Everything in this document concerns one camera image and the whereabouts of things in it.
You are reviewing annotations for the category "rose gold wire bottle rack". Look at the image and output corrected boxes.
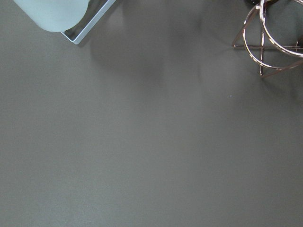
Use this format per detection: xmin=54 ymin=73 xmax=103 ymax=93
xmin=232 ymin=0 xmax=303 ymax=79

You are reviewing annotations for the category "white cup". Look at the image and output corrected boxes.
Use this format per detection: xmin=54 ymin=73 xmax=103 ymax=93
xmin=14 ymin=0 xmax=89 ymax=32

